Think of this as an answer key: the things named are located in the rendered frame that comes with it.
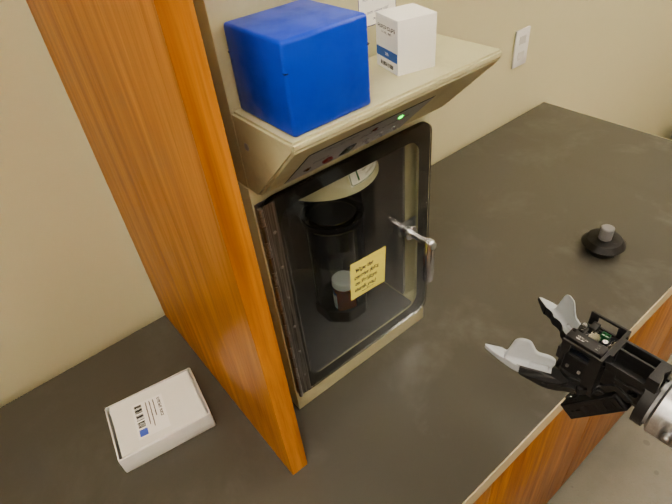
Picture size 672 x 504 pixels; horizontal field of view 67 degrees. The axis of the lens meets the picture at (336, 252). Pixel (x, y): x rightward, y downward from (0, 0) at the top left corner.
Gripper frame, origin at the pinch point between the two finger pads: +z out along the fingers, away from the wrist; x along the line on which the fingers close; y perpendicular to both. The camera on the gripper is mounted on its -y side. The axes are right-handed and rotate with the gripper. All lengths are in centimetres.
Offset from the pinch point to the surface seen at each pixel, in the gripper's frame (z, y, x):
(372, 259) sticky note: 21.4, 5.3, 8.6
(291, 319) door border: 21.5, 3.6, 25.1
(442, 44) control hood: 18.1, 36.8, -2.4
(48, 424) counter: 52, -20, 63
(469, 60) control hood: 11.8, 36.8, 0.0
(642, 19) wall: 66, -10, -178
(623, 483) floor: -15, -114, -63
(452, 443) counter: 0.4, -20.3, 11.6
